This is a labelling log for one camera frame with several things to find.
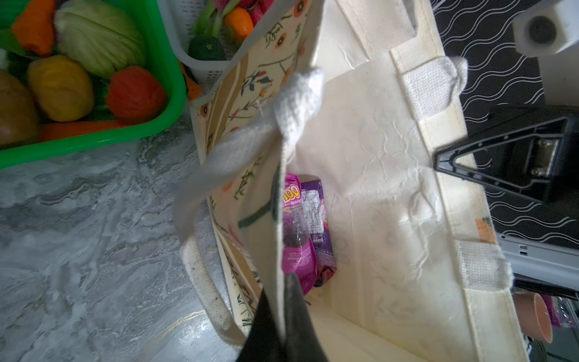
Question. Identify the white plastic fruit basket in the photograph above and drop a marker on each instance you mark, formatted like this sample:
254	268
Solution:
207	48

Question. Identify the purple snack bag shelf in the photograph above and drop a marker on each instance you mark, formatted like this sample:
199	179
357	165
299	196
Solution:
307	247

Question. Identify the red tomato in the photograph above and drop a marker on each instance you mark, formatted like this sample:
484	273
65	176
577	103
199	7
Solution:
135	96

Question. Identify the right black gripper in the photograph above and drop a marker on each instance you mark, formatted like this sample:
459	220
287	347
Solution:
530	151

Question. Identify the brown potato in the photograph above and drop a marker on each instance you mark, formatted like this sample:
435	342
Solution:
19	116

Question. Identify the green plastic basket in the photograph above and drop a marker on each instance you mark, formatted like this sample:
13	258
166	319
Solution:
162	63

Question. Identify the yellow potato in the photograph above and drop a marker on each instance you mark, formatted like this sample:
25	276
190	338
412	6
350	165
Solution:
62	88

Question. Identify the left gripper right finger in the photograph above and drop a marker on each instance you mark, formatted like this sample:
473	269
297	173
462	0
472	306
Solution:
301	343

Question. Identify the cream canvas tote bag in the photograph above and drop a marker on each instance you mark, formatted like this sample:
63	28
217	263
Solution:
365	99

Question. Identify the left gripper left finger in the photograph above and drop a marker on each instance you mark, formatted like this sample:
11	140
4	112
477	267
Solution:
263	342

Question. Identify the orange carrot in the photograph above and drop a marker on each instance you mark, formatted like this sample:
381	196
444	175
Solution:
34	27

